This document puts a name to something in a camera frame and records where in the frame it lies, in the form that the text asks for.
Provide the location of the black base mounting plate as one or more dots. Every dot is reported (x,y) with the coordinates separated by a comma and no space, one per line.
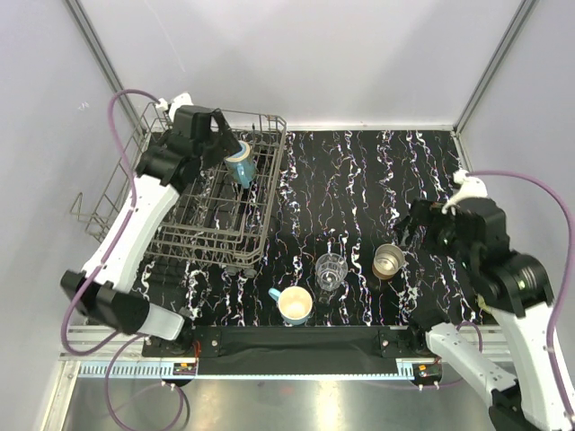
(303,350)

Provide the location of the grey wire dish rack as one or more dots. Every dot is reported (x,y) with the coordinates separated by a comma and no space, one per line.
(215,221)

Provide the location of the clear glass cup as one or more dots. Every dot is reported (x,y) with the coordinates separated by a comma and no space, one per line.
(330,271)

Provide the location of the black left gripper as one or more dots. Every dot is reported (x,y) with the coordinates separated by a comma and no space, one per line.
(222,127)

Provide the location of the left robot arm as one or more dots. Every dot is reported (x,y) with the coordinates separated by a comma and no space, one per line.
(101,289)

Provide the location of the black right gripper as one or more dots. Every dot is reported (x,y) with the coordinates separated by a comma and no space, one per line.
(421,212)

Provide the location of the white slotted cable duct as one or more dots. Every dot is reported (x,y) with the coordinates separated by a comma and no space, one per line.
(160,369)

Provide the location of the brown metal cup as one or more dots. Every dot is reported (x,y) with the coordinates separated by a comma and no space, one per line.
(388,261)

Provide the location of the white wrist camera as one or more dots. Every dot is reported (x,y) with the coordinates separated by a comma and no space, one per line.
(169,108)
(469,187)

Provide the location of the blue butterfly mug orange inside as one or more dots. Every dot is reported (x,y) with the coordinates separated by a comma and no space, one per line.
(241,166)

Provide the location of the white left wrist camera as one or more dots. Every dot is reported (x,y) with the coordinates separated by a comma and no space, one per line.
(169,108)

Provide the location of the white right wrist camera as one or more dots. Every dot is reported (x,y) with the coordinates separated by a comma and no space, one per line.
(469,187)

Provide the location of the black marble pattern mat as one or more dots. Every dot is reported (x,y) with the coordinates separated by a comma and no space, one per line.
(338,192)

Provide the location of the blue mug cream inside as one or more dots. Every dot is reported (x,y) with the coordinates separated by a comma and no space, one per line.
(295,304)

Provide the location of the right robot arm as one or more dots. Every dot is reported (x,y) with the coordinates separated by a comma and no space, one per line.
(517,289)

